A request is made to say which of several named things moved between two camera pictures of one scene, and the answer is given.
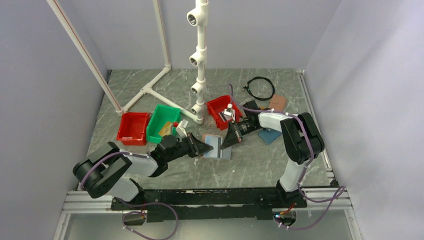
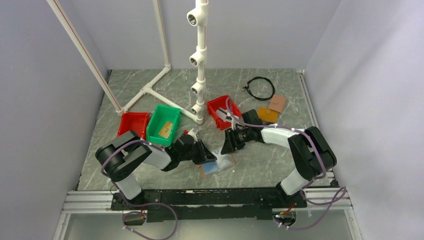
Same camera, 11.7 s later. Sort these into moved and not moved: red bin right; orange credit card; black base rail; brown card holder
Moved: brown card holder
Not moved: orange credit card; red bin right; black base rail
